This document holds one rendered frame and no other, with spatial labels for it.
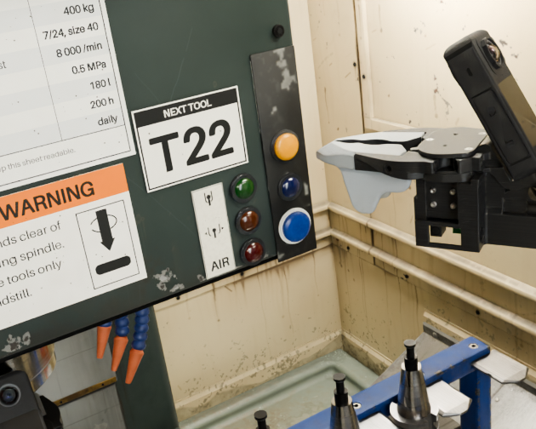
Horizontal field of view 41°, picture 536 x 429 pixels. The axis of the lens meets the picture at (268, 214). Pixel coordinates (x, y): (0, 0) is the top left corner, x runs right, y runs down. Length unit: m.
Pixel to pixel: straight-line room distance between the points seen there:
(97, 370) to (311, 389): 0.88
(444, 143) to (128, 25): 0.27
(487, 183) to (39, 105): 0.35
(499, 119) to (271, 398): 1.64
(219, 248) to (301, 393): 1.50
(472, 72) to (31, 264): 0.37
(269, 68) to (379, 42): 1.04
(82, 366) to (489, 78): 1.02
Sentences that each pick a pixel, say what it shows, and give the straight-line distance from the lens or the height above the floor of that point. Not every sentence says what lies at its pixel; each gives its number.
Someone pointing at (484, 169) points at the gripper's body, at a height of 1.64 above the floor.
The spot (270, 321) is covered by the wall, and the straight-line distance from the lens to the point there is 2.05.
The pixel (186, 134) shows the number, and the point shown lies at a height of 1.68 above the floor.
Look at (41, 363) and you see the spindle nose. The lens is 0.81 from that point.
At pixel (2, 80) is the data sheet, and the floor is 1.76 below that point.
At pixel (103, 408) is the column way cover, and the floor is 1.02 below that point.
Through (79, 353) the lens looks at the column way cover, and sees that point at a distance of 1.38.
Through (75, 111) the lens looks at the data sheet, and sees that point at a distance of 0.58.
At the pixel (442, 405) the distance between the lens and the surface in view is 1.02.
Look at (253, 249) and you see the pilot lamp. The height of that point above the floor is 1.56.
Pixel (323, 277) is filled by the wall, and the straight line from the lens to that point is 2.10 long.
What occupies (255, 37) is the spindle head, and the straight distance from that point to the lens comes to 0.63.
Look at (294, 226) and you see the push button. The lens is 0.68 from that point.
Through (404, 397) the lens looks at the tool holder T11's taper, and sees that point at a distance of 0.97.
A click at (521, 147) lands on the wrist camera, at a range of 0.56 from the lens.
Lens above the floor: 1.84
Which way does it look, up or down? 22 degrees down
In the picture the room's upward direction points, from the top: 8 degrees counter-clockwise
